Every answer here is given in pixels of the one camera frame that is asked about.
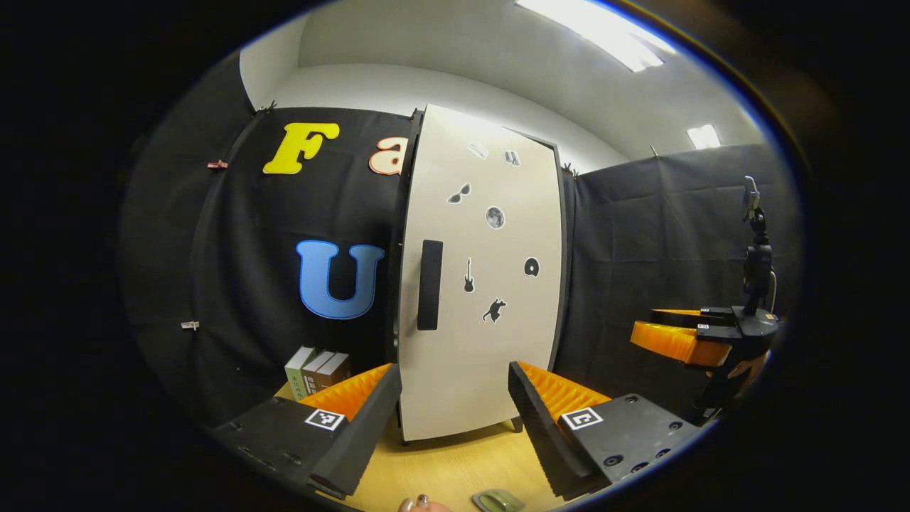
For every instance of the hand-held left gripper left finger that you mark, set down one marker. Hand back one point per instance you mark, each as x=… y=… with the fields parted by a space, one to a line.
x=366 y=434

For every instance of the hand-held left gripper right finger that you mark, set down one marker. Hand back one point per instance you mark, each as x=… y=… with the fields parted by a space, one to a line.
x=540 y=434

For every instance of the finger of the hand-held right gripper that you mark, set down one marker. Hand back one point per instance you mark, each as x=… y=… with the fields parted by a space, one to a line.
x=668 y=341
x=682 y=315

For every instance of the beige cabinet door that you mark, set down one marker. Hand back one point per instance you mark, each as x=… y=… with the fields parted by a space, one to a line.
x=483 y=370

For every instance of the grey cabinet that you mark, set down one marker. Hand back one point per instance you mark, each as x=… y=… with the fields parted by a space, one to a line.
x=399 y=284

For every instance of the green book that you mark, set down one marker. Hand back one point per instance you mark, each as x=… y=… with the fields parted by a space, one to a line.
x=298 y=377

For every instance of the small ceiling light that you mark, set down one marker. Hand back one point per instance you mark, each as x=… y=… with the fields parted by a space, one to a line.
x=704 y=136

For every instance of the black backdrop cloth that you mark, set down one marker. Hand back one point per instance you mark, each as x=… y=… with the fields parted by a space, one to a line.
x=249 y=284

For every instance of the long ceiling light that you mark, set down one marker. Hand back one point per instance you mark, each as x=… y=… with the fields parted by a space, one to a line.
x=604 y=32

